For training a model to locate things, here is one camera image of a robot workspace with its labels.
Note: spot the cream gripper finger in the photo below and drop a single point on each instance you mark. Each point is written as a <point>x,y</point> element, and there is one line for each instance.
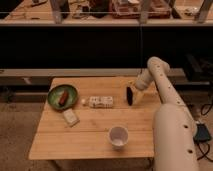
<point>137,95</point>

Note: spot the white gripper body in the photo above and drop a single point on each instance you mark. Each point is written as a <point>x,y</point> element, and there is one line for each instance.
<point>143,80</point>

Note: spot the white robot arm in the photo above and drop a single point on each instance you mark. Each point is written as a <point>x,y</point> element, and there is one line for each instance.
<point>173,125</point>

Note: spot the black eraser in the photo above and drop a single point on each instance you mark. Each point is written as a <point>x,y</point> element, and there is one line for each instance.
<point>129,96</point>

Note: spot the white plastic bottle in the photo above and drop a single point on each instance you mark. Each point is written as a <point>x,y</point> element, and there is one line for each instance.
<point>98,102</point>

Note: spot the wooden table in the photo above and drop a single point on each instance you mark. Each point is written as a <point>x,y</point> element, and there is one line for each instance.
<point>88,139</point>

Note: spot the red sausage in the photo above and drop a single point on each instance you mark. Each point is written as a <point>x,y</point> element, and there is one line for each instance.
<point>63,98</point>

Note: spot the black power box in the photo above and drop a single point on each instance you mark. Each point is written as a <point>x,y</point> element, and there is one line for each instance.
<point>202,134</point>

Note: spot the green plate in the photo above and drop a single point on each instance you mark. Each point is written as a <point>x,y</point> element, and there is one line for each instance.
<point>55,94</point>

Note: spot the long workbench shelf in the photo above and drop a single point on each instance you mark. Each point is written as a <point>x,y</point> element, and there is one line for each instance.
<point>107,13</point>

